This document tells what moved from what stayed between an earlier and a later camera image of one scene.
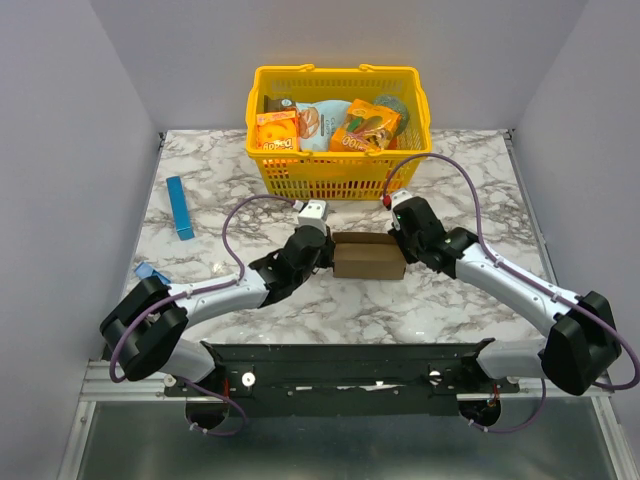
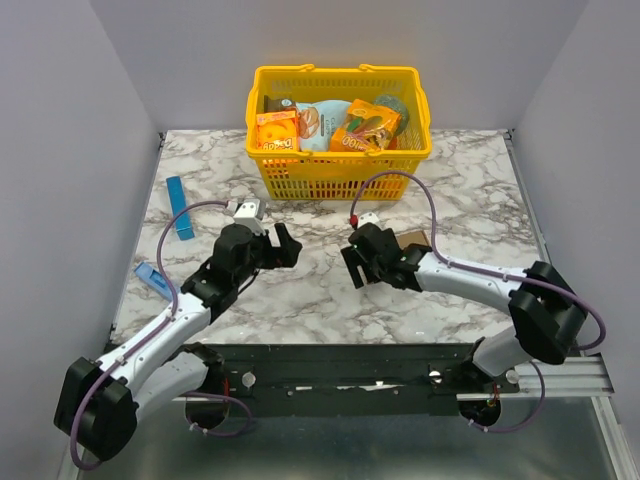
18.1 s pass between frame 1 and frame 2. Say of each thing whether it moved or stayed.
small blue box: stayed
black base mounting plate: stayed
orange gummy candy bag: stayed
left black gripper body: moved
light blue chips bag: stayed
